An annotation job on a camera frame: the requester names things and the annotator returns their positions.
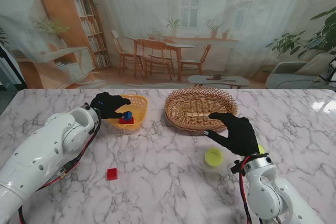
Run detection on red and black right arm cable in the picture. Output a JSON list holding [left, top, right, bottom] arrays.
[[236, 155, 253, 224]]

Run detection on oval wicker basket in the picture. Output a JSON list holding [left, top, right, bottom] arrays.
[[164, 86, 239, 133]]

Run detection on printed room backdrop curtain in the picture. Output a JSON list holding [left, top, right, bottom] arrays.
[[0, 0, 336, 90]]

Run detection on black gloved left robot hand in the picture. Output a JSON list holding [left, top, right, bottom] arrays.
[[90, 92, 131, 120]]

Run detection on red and black arm cable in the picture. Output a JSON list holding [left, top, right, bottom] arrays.
[[17, 110, 102, 224], [236, 155, 253, 224]]

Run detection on red and black left arm cable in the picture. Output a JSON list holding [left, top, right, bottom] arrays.
[[17, 110, 102, 224]]

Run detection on yellow plastic basket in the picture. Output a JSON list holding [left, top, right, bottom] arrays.
[[106, 94, 149, 130]]

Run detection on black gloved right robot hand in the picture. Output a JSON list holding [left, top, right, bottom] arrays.
[[203, 112, 260, 157]]

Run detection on black tripod stand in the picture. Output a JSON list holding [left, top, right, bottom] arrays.
[[319, 57, 336, 83]]

